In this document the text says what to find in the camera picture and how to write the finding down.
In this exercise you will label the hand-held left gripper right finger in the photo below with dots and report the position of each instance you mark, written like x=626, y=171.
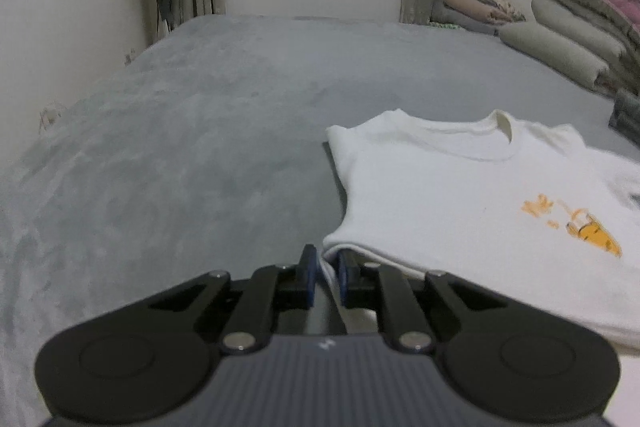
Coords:
x=343, y=277

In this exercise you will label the green patterned cloth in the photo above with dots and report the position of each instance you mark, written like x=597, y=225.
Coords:
x=445, y=25

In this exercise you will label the folded pink blanket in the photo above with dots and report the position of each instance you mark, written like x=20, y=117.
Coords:
x=467, y=4

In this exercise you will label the folded lavender blanket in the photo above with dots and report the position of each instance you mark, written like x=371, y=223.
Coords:
x=452, y=19

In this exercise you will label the grey plush bed blanket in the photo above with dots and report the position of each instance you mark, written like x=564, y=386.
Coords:
x=200, y=132

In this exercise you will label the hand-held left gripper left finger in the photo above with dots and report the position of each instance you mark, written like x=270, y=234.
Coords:
x=311, y=277

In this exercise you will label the white printed sweatshirt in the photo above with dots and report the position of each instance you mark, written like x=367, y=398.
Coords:
x=450, y=197

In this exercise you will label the stack of folded quilts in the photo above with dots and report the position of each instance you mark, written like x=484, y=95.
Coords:
x=575, y=19

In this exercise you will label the dark hanging garment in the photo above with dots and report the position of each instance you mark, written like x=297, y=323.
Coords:
x=169, y=9

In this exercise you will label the folded dark grey garment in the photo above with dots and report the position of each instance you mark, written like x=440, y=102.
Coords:
x=627, y=112

